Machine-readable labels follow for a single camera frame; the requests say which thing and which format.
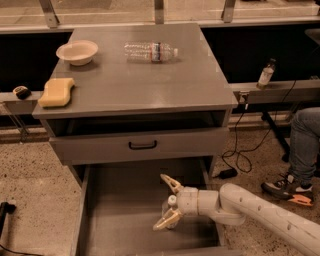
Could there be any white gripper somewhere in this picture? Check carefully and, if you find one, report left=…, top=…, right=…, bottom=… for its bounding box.
left=153, top=174, right=199, bottom=231

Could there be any small white-capped plastic bottle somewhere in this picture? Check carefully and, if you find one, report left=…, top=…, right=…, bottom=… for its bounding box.
left=162, top=195, right=181, bottom=230

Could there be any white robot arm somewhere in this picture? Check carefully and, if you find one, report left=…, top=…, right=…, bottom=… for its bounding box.
left=153, top=174, right=320, bottom=256

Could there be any open middle drawer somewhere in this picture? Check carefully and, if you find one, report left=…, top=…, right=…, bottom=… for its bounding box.
left=70, top=158, right=242, bottom=256

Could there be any grey drawer cabinet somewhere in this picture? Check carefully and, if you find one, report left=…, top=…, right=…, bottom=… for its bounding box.
left=32, top=22, right=239, bottom=256

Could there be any clear water bottle lying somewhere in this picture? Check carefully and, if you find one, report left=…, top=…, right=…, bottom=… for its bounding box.
left=124, top=42, right=179, bottom=63

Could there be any small bottle on ledge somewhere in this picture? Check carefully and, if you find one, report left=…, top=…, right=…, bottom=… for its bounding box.
left=256, top=58, right=276, bottom=89

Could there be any black power adapter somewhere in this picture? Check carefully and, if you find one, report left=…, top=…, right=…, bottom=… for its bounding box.
left=216, top=168, right=238, bottom=179

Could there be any sneaker shoe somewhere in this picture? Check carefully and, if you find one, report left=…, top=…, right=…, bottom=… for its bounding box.
left=261, top=174, right=314, bottom=207

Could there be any person leg in jeans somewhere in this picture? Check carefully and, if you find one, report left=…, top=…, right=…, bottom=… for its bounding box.
left=289, top=107, right=320, bottom=186

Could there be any yellow sponge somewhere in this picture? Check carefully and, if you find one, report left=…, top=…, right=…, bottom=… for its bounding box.
left=38, top=78, right=75, bottom=108

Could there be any black object at left edge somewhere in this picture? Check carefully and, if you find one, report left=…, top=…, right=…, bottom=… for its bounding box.
left=0, top=202, right=16, bottom=237

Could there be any white bowl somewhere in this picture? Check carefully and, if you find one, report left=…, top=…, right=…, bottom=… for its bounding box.
left=56, top=40, right=98, bottom=66

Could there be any top drawer with black handle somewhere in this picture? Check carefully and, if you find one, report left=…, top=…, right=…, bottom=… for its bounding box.
left=50, top=128, right=229, bottom=165

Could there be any black power cable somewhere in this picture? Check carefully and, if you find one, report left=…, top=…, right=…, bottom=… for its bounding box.
left=221, top=79, right=298, bottom=174

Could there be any grey ledge rail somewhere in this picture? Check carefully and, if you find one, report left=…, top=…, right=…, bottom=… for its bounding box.
left=231, top=79, right=320, bottom=104

